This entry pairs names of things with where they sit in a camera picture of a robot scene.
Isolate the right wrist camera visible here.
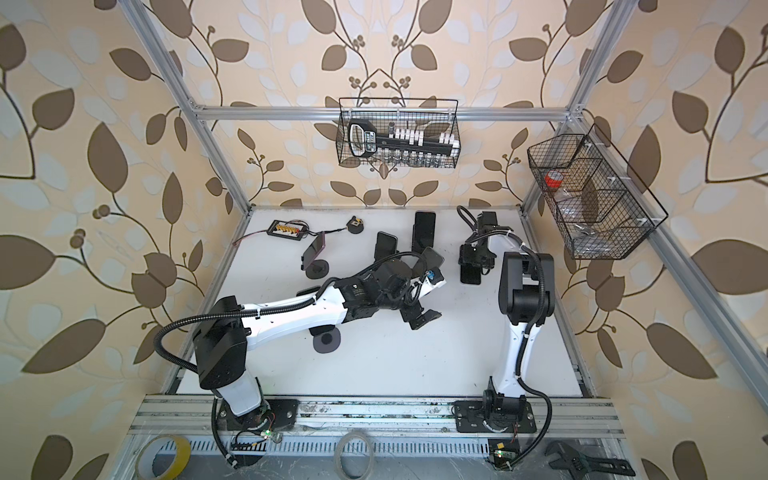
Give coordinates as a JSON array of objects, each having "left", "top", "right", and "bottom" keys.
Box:
[{"left": 477, "top": 211, "right": 499, "bottom": 229}]

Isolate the black round stand far left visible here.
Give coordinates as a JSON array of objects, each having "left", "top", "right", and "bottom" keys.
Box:
[{"left": 305, "top": 259, "right": 330, "bottom": 280}]

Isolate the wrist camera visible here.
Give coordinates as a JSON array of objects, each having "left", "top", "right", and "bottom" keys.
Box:
[
  {"left": 477, "top": 211, "right": 499, "bottom": 229},
  {"left": 419, "top": 269, "right": 446, "bottom": 297}
]

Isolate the black phone on folding stand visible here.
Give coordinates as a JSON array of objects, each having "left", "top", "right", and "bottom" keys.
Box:
[{"left": 374, "top": 231, "right": 398, "bottom": 262}]

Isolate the black wire basket right wall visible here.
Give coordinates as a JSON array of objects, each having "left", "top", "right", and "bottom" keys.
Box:
[{"left": 527, "top": 125, "right": 669, "bottom": 260}]

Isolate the black wire basket wall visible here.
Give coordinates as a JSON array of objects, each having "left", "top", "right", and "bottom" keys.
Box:
[
  {"left": 527, "top": 125, "right": 669, "bottom": 260},
  {"left": 335, "top": 95, "right": 462, "bottom": 169}
]

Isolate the black red cable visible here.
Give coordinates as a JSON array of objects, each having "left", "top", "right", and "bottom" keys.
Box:
[{"left": 232, "top": 225, "right": 349, "bottom": 247}]

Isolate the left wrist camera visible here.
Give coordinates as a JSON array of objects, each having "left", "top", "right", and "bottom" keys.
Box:
[{"left": 419, "top": 269, "right": 446, "bottom": 297}]

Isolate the black phone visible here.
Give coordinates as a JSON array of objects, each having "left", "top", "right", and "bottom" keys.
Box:
[
  {"left": 411, "top": 211, "right": 436, "bottom": 253},
  {"left": 374, "top": 231, "right": 398, "bottom": 262},
  {"left": 418, "top": 247, "right": 445, "bottom": 271},
  {"left": 309, "top": 325, "right": 336, "bottom": 337},
  {"left": 460, "top": 264, "right": 482, "bottom": 285}
]

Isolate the black tool in basket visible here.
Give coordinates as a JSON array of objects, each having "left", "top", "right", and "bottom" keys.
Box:
[{"left": 345, "top": 120, "right": 461, "bottom": 158}]

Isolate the yellow tape roll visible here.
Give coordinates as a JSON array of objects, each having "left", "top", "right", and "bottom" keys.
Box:
[{"left": 134, "top": 435, "right": 192, "bottom": 480}]

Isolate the dark round stand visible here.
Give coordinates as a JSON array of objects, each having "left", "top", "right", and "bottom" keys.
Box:
[{"left": 313, "top": 327, "right": 341, "bottom": 354}]

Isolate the black adjustable wrench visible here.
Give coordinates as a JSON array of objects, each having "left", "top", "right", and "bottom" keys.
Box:
[{"left": 545, "top": 441, "right": 636, "bottom": 480}]

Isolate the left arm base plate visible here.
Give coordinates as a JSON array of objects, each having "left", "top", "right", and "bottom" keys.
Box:
[{"left": 213, "top": 398, "right": 299, "bottom": 431}]

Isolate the black yellow round connector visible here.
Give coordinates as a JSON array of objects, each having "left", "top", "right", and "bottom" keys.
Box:
[{"left": 346, "top": 216, "right": 364, "bottom": 235}]

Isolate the black power adapter board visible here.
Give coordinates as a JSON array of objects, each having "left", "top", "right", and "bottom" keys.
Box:
[{"left": 266, "top": 220, "right": 309, "bottom": 241}]

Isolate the black wire basket rear wall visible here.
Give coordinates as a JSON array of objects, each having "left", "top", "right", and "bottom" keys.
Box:
[{"left": 335, "top": 95, "right": 462, "bottom": 169}]

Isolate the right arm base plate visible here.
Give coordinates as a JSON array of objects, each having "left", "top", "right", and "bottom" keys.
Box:
[{"left": 451, "top": 396, "right": 537, "bottom": 435}]

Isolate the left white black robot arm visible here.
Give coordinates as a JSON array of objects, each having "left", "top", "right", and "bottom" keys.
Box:
[{"left": 153, "top": 248, "right": 445, "bottom": 417}]

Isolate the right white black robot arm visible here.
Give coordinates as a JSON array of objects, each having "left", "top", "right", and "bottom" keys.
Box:
[{"left": 456, "top": 206, "right": 554, "bottom": 398}]

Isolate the grey tape ring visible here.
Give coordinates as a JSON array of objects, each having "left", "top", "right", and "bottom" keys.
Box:
[{"left": 333, "top": 431, "right": 376, "bottom": 480}]

